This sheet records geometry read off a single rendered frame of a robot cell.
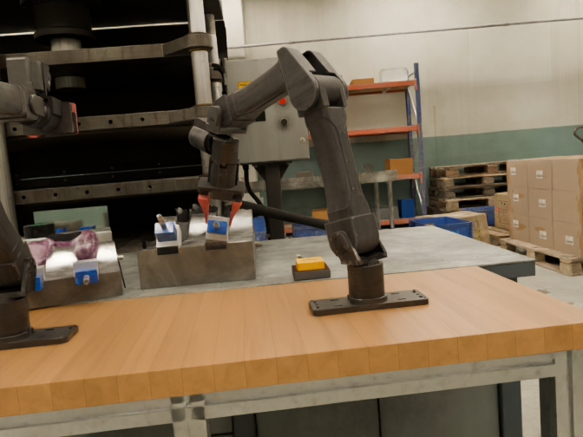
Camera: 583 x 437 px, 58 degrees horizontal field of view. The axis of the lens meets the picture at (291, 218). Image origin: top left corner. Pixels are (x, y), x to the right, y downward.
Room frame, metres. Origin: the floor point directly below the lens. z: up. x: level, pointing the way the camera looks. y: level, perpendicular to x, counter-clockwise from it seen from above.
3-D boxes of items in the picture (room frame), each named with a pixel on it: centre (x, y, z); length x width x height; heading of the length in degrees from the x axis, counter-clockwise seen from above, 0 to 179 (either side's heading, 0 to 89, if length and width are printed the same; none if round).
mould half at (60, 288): (1.31, 0.59, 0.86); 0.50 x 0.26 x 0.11; 20
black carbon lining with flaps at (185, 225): (1.40, 0.25, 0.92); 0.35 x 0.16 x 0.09; 3
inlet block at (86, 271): (1.08, 0.44, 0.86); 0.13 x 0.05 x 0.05; 20
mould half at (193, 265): (1.42, 0.24, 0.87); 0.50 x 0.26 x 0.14; 3
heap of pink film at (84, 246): (1.31, 0.58, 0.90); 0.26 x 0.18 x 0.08; 20
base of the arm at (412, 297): (0.89, -0.12, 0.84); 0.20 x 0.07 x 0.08; 95
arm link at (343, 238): (0.90, -0.11, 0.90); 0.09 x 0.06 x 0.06; 135
